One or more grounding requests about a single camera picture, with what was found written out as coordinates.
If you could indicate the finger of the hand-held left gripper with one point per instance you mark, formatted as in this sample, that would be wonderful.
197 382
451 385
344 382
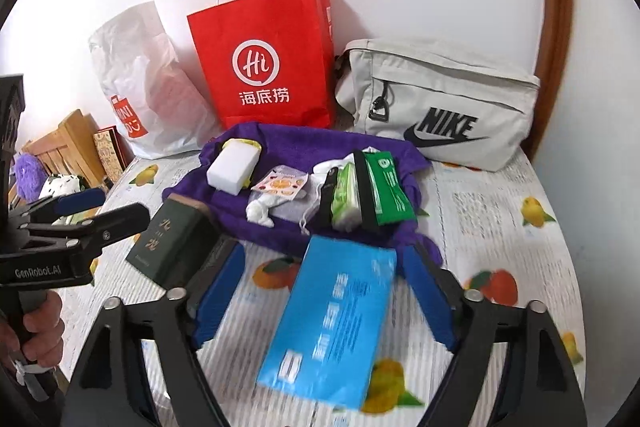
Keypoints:
117 224
80 202

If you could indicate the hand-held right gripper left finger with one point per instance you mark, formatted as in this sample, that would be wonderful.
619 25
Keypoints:
220 292

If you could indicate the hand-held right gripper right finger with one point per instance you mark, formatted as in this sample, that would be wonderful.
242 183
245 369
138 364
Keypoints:
430 297

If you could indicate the white tissue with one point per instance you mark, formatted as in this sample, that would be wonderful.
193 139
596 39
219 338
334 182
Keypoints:
260 209

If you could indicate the blue tissue pack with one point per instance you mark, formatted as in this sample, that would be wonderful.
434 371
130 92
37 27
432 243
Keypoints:
325 332

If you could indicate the green snack packet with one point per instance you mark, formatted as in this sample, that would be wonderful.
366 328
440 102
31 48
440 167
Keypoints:
395 192

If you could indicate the white translucent pouch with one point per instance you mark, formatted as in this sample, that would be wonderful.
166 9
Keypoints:
297 207

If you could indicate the black strip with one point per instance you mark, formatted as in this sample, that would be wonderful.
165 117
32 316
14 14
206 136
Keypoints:
364 197

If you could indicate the orange printed small packet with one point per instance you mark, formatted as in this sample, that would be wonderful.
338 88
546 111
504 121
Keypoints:
280 182

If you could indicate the white sponge block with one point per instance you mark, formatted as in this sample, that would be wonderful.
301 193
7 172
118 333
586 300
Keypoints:
232 167

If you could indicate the green tissue packet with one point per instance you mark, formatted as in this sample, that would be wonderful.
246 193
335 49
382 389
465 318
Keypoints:
347 197

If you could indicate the person's left hand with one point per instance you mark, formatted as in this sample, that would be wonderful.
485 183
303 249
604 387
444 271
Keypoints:
42 327

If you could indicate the white floral pillow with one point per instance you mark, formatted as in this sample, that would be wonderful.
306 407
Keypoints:
60 184

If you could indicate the dark green tin box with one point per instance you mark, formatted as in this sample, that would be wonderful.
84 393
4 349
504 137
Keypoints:
167 242

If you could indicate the purple plush toy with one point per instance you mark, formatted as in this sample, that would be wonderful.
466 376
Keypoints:
27 177

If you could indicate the wooden headboard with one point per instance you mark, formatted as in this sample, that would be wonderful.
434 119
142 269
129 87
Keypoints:
70 142

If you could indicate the fruit print tablecloth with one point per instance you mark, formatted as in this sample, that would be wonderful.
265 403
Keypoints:
500 227

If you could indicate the white plastic shopping bag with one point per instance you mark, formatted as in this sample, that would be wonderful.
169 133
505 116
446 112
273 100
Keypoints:
150 97

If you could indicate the purple towel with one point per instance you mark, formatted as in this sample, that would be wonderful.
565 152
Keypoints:
300 142

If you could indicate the grey waist bag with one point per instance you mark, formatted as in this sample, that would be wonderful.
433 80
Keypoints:
440 87

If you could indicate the red paper shopping bag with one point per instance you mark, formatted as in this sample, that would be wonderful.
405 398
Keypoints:
260 67

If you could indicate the brown wooden door frame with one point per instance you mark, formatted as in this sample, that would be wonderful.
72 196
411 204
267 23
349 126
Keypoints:
555 7

